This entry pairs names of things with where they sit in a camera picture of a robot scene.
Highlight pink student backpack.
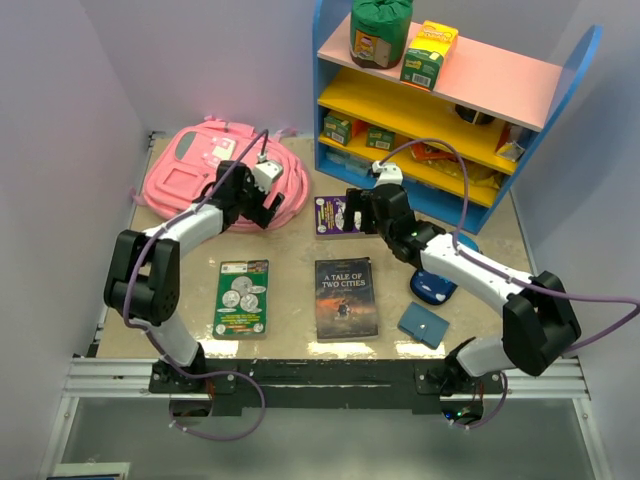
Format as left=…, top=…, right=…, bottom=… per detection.
left=132, top=116, right=311, bottom=230

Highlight Tale of Two Cities book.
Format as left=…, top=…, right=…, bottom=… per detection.
left=315, top=257, right=379, bottom=342

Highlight blue leather wallet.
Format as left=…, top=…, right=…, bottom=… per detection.
left=397, top=302, right=449, bottom=349

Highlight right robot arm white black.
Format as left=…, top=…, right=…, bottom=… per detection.
left=344, top=184, right=581, bottom=396

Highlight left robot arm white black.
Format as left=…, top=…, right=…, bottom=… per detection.
left=104, top=159, right=284, bottom=392

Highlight orange yellow snack bag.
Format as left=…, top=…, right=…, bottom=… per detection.
left=409, top=143, right=503, bottom=190

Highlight purple comic book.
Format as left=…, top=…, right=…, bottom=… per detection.
left=314, top=196, right=364, bottom=239

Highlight clear blue plastic boxes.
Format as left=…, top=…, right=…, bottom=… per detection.
left=326, top=148, right=370, bottom=177

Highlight green small box right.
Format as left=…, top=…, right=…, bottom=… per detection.
left=365, top=125, right=396, bottom=151

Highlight green small box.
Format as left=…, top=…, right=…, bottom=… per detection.
left=323, top=111, right=354, bottom=146
left=365, top=125, right=396, bottom=151

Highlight blue shark pencil case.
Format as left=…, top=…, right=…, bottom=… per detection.
left=409, top=267, right=458, bottom=306

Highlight green small box left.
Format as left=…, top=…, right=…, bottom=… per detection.
left=323, top=111, right=354, bottom=146

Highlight blue yellow pink shelf unit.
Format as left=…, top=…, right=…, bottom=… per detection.
left=312, top=1, right=602, bottom=234

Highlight green coin book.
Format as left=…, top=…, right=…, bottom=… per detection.
left=212, top=259, right=269, bottom=340

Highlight black bowl on shelf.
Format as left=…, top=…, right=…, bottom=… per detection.
left=454, top=104, right=495, bottom=125

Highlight small packet on shelf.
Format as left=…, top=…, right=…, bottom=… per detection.
left=495, top=123, right=531, bottom=162

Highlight yellow green carton box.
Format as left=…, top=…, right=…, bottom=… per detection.
left=400, top=21, right=459, bottom=91

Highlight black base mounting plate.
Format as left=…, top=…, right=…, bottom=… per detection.
left=149, top=359, right=503, bottom=416

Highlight green wrapped jar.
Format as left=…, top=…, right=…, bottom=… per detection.
left=350, top=0, right=413, bottom=69

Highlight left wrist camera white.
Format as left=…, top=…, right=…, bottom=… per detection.
left=251, top=160, right=284, bottom=195

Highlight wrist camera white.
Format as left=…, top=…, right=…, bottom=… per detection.
left=251, top=160, right=284, bottom=195
left=371, top=161, right=403, bottom=188

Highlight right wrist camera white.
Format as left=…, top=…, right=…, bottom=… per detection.
left=371, top=161, right=403, bottom=188

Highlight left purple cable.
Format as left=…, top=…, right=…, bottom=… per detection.
left=122, top=128, right=271, bottom=442

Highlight purple cable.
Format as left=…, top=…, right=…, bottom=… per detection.
left=382, top=138, right=640, bottom=431
left=122, top=128, right=271, bottom=442

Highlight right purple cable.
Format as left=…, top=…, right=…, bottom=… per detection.
left=382, top=138, right=640, bottom=431

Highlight aluminium frame rail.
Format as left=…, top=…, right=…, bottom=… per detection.
left=62, top=357, right=591, bottom=400

